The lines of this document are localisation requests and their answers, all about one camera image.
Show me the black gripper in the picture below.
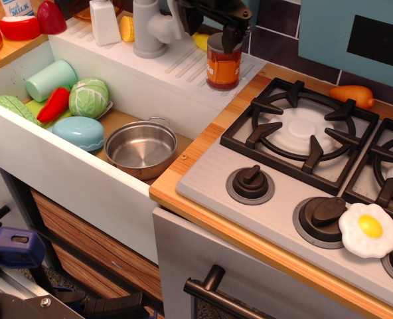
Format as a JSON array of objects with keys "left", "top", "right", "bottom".
[{"left": 178, "top": 0, "right": 252, "bottom": 54}]

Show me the orange toy food can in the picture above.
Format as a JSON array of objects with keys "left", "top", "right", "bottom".
[{"left": 206, "top": 33, "right": 242, "bottom": 91}]

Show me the stainless steel pot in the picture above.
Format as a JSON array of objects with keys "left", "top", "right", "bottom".
[{"left": 104, "top": 116, "right": 178, "bottom": 181}]

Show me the yellow toy banana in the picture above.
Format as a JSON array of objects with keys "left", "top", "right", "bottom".
[{"left": 192, "top": 32, "right": 210, "bottom": 52}]

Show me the grey toy faucet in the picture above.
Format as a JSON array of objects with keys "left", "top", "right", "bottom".
[{"left": 133, "top": 1, "right": 185, "bottom": 58}]

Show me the yellow toy corn piece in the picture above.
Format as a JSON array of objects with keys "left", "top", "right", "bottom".
[{"left": 120, "top": 16, "right": 135, "bottom": 42}]

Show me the white soap dispenser bottle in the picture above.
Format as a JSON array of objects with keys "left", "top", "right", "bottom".
[{"left": 89, "top": 1, "right": 121, "bottom": 47}]

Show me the orange transparent bowl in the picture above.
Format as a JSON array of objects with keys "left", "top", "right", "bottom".
[{"left": 69, "top": 0, "right": 123, "bottom": 22}]

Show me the green toy cabbage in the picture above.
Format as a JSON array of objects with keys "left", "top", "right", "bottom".
[{"left": 69, "top": 78, "right": 110, "bottom": 119}]

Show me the black left burner grate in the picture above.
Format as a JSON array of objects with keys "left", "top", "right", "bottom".
[{"left": 220, "top": 78, "right": 379, "bottom": 195}]

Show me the black burner grate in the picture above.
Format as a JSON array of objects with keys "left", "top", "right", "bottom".
[
  {"left": 220, "top": 78, "right": 379, "bottom": 195},
  {"left": 343, "top": 119, "right": 393, "bottom": 218}
]

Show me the mint green toy cup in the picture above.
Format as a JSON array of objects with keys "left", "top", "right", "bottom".
[{"left": 25, "top": 59, "right": 78, "bottom": 102}]

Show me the dark red toy strawberry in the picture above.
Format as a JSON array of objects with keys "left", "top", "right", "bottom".
[{"left": 37, "top": 1, "right": 67, "bottom": 35}]

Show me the black left stove knob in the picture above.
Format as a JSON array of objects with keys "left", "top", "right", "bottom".
[{"left": 226, "top": 165, "right": 275, "bottom": 205}]

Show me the light blue toy bowl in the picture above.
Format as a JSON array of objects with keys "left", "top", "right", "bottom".
[{"left": 51, "top": 116, "right": 105, "bottom": 152}]

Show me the orange toy carrot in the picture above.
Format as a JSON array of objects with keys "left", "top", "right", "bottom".
[{"left": 329, "top": 85, "right": 375, "bottom": 110}]

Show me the red toy pepper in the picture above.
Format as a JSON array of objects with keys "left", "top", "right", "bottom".
[{"left": 37, "top": 87, "right": 70, "bottom": 123}]

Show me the light green toy plate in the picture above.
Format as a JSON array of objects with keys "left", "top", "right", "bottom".
[{"left": 25, "top": 100, "right": 72, "bottom": 129}]

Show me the red toy cheese wheel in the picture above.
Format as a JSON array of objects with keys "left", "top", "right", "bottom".
[{"left": 0, "top": 15, "right": 41, "bottom": 41}]

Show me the toy milk carton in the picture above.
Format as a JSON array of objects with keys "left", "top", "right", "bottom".
[{"left": 0, "top": 0, "right": 35, "bottom": 17}]

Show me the green toy leafy vegetable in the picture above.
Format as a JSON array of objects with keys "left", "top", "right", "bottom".
[{"left": 0, "top": 95, "right": 39, "bottom": 125}]

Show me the black middle stove knob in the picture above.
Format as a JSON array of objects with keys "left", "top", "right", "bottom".
[{"left": 293, "top": 197, "right": 347, "bottom": 249}]

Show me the black right burner grate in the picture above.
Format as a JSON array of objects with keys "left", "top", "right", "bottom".
[{"left": 343, "top": 119, "right": 393, "bottom": 218}]

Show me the toy fried egg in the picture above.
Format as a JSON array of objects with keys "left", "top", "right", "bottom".
[{"left": 339, "top": 203, "right": 393, "bottom": 259}]

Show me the blue clamp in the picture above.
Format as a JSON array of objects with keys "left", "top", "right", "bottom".
[{"left": 0, "top": 227, "right": 46, "bottom": 268}]

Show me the black oven door handle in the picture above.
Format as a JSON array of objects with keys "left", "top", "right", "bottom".
[{"left": 183, "top": 265, "right": 273, "bottom": 318}]

